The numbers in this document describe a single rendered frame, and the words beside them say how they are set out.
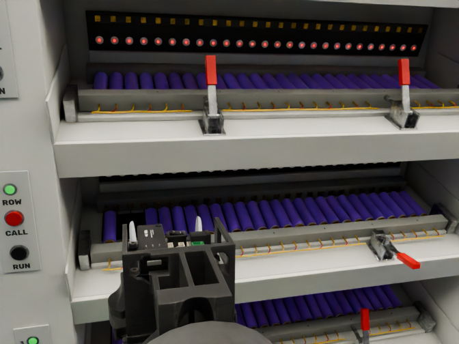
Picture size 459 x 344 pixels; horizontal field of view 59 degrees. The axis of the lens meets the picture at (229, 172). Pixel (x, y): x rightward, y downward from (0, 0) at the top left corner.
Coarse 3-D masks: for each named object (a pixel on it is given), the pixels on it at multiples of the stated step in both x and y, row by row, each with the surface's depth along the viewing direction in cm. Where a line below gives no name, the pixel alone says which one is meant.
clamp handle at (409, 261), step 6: (384, 240) 61; (390, 240) 61; (384, 246) 61; (390, 246) 61; (396, 252) 59; (402, 258) 57; (408, 258) 56; (408, 264) 56; (414, 264) 55; (420, 264) 55
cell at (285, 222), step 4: (276, 200) 68; (272, 204) 68; (276, 204) 67; (280, 204) 68; (272, 208) 68; (276, 208) 67; (280, 208) 66; (276, 212) 66; (280, 212) 66; (284, 212) 66; (276, 216) 66; (280, 216) 65; (284, 216) 65; (280, 220) 65; (284, 220) 64; (288, 220) 64; (280, 224) 64; (284, 224) 64; (288, 224) 64
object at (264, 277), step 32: (416, 192) 77; (448, 192) 70; (96, 224) 62; (448, 224) 68; (256, 256) 60; (288, 256) 60; (320, 256) 61; (352, 256) 62; (416, 256) 63; (448, 256) 64; (96, 288) 52; (256, 288) 57; (288, 288) 59; (320, 288) 60; (352, 288) 62; (96, 320) 53
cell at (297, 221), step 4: (284, 200) 69; (288, 200) 69; (284, 204) 68; (288, 204) 68; (292, 204) 68; (284, 208) 68; (288, 208) 67; (292, 208) 67; (288, 212) 66; (292, 212) 66; (296, 212) 66; (288, 216) 66; (292, 216) 65; (296, 216) 65; (292, 220) 65; (296, 220) 64; (300, 220) 64; (292, 224) 65; (296, 224) 64; (300, 224) 64; (304, 224) 64
